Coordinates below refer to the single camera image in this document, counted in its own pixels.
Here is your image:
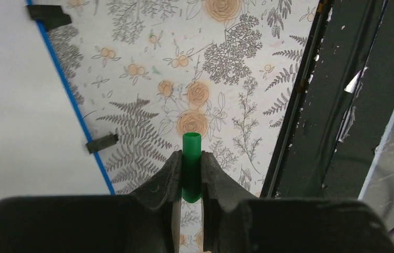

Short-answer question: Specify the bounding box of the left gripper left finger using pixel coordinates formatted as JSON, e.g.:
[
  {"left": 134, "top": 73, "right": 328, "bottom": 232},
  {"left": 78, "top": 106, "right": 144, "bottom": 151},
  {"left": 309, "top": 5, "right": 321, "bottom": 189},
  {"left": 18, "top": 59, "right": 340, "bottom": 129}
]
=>
[{"left": 0, "top": 151, "right": 182, "bottom": 252}]

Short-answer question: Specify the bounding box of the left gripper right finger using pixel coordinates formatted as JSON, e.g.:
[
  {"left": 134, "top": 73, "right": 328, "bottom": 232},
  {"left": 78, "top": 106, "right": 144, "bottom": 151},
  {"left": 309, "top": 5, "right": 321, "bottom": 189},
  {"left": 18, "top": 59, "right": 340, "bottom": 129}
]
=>
[{"left": 201, "top": 152, "right": 394, "bottom": 252}]

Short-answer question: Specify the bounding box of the green marker cap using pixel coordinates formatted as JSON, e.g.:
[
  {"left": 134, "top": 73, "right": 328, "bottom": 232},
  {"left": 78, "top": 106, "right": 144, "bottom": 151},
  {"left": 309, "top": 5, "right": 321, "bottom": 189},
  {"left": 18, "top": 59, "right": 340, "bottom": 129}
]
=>
[{"left": 182, "top": 132, "right": 202, "bottom": 203}]

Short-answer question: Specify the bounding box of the blue framed whiteboard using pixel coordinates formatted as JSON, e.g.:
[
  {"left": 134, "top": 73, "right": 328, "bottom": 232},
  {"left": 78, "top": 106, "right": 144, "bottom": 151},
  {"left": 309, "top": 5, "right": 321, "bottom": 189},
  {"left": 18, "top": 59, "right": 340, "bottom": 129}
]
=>
[{"left": 0, "top": 1, "right": 110, "bottom": 200}]

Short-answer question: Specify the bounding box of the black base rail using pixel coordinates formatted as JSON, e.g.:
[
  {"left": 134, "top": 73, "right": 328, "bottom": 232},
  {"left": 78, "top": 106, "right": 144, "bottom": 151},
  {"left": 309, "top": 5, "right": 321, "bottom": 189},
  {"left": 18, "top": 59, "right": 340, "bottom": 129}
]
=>
[{"left": 261, "top": 1, "right": 394, "bottom": 198}]

